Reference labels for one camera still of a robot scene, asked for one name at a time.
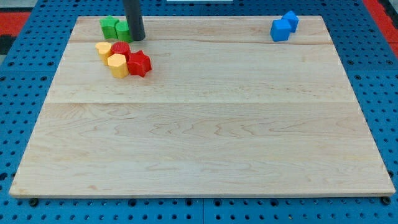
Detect red star block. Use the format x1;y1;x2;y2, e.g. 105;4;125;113
127;50;152;77

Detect blue cube block front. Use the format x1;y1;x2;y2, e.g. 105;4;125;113
270;19;291;42

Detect light wooden board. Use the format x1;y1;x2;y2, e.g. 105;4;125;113
9;16;396;198

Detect yellow heart block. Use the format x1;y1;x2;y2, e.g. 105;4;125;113
95;42;112;66

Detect green cylinder block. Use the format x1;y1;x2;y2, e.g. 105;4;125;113
115;21;133;43

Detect yellow hexagon block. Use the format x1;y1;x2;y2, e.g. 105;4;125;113
108;54;129;78

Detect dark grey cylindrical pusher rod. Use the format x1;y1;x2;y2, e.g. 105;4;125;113
123;0;146;41

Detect red cylinder block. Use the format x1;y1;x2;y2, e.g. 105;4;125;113
111;41;131;61

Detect blue pentagon block rear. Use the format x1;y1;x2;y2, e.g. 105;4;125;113
282;11;299;33

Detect green star block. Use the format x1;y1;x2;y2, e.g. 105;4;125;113
99;16;119;39

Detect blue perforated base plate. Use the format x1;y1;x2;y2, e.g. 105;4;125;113
1;0;397;223

